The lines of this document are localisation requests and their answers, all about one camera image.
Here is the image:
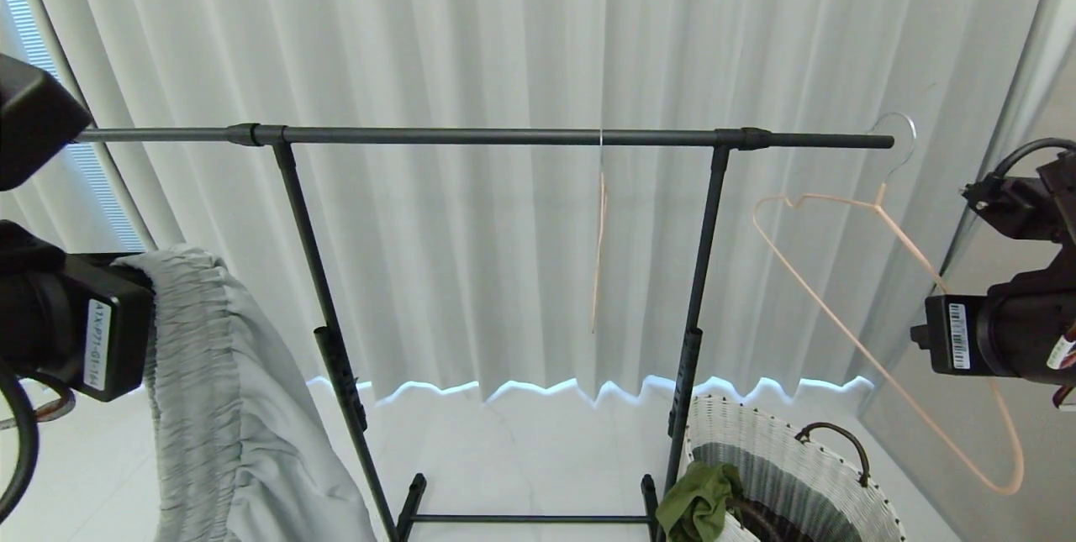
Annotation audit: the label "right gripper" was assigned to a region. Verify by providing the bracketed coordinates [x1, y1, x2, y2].
[910, 260, 1076, 383]

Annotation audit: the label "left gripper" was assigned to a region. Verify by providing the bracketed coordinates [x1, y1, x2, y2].
[0, 221, 156, 403]

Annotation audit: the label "pink clothes hanger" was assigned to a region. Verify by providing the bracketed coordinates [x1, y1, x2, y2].
[588, 130, 609, 334]
[751, 112, 1026, 497]

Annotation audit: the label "pale grey shorts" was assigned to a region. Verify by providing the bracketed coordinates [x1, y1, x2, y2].
[112, 244, 379, 542]

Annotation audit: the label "white laundry basket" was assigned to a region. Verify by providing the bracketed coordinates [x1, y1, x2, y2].
[683, 395, 907, 542]

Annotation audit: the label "black clothes rack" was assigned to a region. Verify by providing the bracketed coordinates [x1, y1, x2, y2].
[74, 124, 895, 542]

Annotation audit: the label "window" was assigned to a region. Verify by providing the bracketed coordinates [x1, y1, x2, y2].
[0, 0, 156, 255]

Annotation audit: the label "green garment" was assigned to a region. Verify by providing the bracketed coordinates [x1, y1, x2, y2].
[656, 462, 745, 542]

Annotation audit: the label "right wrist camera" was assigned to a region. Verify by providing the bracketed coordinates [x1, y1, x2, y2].
[961, 151, 1076, 242]

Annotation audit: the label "black cable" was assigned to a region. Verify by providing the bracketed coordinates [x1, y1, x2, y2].
[992, 137, 1076, 182]
[0, 357, 41, 524]

